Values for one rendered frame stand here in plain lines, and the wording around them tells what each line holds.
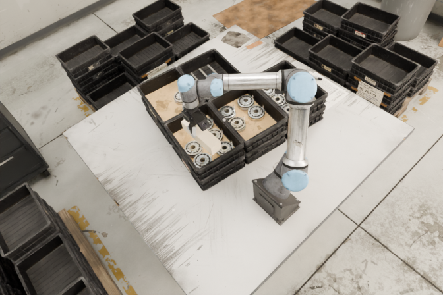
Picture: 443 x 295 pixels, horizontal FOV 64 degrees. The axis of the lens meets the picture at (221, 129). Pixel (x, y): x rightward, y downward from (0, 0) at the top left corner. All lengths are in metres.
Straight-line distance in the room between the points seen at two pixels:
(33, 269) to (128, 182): 0.81
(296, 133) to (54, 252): 1.70
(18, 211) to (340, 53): 2.75
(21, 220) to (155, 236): 1.00
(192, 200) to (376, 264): 1.33
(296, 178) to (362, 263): 1.19
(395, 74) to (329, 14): 1.05
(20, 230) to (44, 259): 0.24
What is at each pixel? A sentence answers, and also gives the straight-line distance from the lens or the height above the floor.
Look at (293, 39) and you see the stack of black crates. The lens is 3.62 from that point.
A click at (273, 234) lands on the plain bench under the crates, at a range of 1.92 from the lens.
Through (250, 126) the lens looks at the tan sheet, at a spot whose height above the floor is 0.83.
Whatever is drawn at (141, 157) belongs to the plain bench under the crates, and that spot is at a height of 0.70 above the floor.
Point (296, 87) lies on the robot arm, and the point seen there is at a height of 1.42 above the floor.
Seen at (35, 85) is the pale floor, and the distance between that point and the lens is 4.34.
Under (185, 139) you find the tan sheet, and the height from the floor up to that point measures 0.83.
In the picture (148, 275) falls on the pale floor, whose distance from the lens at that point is 2.70.
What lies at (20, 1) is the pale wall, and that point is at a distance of 4.82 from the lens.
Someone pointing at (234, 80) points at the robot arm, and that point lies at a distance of 1.65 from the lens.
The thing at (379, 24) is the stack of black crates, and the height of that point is 0.50.
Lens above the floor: 2.48
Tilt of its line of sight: 51 degrees down
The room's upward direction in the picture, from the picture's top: 9 degrees counter-clockwise
